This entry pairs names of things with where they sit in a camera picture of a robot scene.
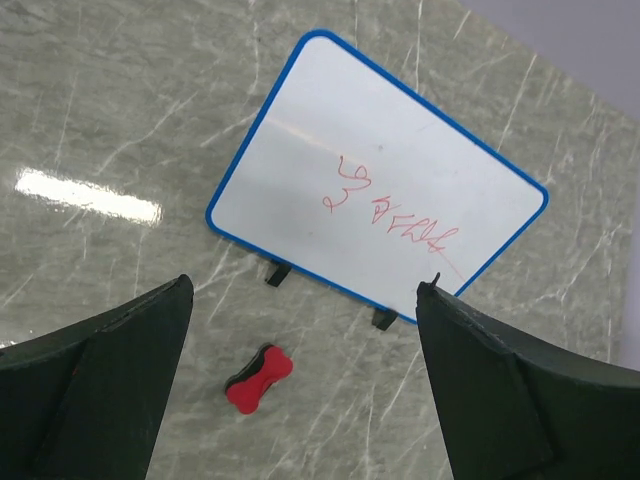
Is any blue framed whiteboard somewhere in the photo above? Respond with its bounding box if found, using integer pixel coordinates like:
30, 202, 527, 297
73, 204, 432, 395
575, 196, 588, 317
205, 29, 549, 322

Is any black whiteboard stand foot left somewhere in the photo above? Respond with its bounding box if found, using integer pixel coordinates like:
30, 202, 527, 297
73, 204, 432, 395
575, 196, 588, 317
265, 260, 292, 288

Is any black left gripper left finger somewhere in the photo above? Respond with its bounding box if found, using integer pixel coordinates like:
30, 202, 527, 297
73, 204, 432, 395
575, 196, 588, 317
1, 275, 194, 479

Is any red bone-shaped eraser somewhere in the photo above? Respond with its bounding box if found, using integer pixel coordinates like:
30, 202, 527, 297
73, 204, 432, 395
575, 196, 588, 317
224, 343, 294, 415

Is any black whiteboard stand foot right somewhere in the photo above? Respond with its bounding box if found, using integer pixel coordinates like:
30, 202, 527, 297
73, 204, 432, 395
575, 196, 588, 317
371, 308, 398, 331

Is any black whiteboard stand foot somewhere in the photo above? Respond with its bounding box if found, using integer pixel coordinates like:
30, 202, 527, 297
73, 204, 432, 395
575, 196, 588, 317
371, 308, 398, 331
265, 260, 292, 288

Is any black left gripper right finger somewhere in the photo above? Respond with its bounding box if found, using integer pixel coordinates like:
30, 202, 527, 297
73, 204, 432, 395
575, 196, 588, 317
416, 281, 639, 479

